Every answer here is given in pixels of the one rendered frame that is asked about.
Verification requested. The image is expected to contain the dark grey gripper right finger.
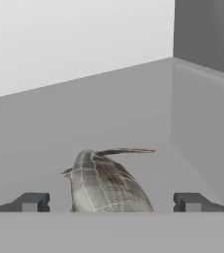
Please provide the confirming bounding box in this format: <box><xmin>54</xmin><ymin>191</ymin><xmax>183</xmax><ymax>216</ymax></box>
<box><xmin>173</xmin><ymin>192</ymin><xmax>224</xmax><ymax>212</ymax></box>

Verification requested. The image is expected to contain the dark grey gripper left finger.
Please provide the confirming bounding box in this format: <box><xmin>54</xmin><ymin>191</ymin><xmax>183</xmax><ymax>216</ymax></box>
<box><xmin>0</xmin><ymin>192</ymin><xmax>51</xmax><ymax>212</ymax></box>

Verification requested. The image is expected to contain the grey metal sink basin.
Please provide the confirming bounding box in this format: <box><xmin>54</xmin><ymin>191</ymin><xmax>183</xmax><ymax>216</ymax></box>
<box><xmin>0</xmin><ymin>56</ymin><xmax>224</xmax><ymax>213</ymax></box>

